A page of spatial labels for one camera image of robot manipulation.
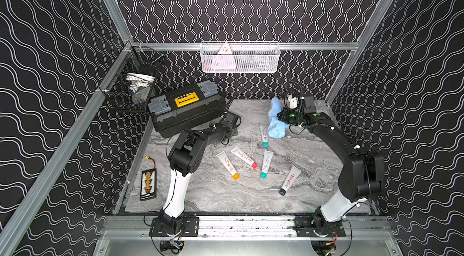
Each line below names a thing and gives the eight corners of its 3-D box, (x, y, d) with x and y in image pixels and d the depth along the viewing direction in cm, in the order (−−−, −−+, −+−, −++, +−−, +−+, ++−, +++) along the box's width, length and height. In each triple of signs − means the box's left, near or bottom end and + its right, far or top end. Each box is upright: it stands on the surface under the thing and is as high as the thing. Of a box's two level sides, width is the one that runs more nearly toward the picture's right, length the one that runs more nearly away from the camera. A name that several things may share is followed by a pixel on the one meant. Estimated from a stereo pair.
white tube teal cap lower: (260, 177, 90) (260, 176, 88) (264, 152, 99) (265, 149, 97) (269, 180, 89) (270, 178, 88) (272, 153, 99) (273, 151, 97)
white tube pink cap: (231, 152, 99) (231, 149, 97) (236, 147, 100) (236, 145, 98) (254, 170, 92) (255, 168, 90) (258, 165, 94) (259, 163, 92)
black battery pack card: (142, 202, 83) (140, 201, 81) (143, 159, 97) (141, 157, 95) (156, 198, 84) (155, 196, 82) (156, 156, 98) (154, 154, 96)
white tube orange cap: (235, 181, 89) (235, 179, 87) (217, 156, 97) (217, 154, 95) (241, 176, 90) (242, 174, 88) (223, 153, 99) (223, 150, 97)
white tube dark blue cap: (275, 190, 86) (276, 188, 84) (292, 166, 94) (293, 164, 92) (284, 197, 84) (285, 195, 82) (300, 172, 92) (302, 170, 90)
